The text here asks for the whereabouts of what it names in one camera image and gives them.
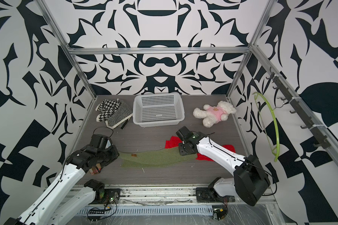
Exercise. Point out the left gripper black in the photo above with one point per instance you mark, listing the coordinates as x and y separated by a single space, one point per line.
114 149

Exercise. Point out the green knitted scarf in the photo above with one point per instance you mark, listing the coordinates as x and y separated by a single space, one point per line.
160 158

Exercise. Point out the green clothes hanger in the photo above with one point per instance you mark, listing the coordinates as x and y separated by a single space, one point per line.
274 140

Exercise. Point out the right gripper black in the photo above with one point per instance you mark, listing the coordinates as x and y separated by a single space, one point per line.
181 152

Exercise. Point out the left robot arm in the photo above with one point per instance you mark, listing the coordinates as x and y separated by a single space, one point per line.
46 210

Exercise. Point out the black connector hub left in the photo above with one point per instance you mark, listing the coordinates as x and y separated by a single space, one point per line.
96 212

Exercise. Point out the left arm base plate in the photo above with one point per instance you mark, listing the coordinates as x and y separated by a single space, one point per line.
110 195

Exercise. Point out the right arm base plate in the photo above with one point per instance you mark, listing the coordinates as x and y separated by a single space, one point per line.
206 195

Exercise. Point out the grey wall hook rail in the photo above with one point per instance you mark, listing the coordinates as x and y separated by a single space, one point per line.
296 102

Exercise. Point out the black white houndstooth scarf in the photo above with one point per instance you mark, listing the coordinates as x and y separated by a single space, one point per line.
114 113

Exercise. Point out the white teddy bear pink shirt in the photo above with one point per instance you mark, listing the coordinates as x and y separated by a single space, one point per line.
213 115

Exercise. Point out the black connector hub right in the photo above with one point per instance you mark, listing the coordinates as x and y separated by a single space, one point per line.
219 213

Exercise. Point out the black connector hub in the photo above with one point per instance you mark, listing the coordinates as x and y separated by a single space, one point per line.
219 213
96 212

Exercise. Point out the red knitted scarf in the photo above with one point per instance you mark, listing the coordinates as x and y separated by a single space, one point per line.
215 153

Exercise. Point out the white plastic basket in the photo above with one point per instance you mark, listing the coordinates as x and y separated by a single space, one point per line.
153 110

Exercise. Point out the white slotted cable duct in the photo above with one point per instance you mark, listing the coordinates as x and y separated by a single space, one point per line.
158 210

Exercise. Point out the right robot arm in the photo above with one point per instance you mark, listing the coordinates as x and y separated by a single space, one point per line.
250 179

